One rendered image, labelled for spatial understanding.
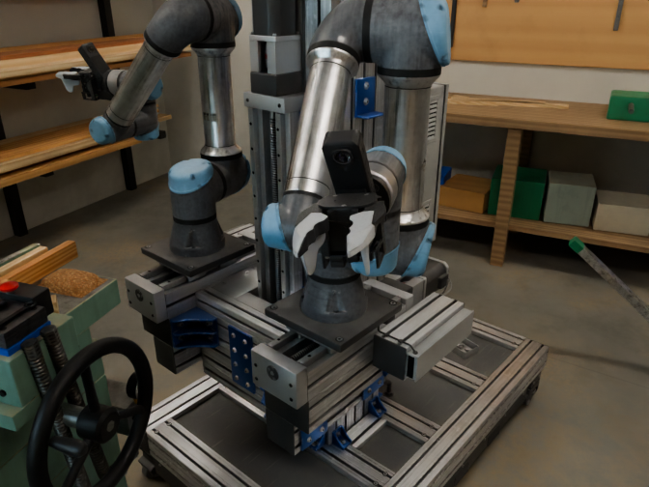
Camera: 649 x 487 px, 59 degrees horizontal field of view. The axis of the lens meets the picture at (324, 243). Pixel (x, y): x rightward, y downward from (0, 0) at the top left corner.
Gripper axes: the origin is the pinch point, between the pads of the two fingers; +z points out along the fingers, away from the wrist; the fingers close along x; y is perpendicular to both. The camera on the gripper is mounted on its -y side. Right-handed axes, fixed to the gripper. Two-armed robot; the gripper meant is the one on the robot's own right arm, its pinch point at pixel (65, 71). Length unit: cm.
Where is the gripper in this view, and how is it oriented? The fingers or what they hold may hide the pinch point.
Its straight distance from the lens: 198.9
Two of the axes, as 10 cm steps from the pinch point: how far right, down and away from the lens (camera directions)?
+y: 0.6, 8.5, 5.2
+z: -8.9, -1.9, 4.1
